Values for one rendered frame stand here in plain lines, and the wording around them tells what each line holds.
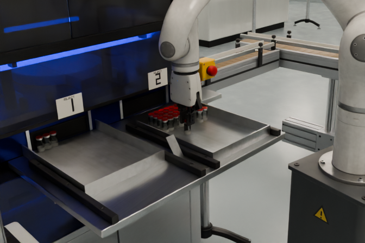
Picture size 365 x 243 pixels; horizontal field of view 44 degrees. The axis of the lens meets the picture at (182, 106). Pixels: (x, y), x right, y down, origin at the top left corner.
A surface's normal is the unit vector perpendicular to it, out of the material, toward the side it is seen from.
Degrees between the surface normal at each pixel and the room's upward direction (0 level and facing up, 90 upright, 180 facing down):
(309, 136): 90
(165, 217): 90
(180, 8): 51
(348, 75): 127
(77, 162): 0
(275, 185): 0
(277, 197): 0
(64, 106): 90
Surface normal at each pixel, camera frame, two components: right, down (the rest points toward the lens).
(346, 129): -0.74, 0.26
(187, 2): -0.07, -0.36
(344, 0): 0.22, 0.86
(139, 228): 0.70, 0.23
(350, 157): -0.56, 0.32
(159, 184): -0.04, -0.93
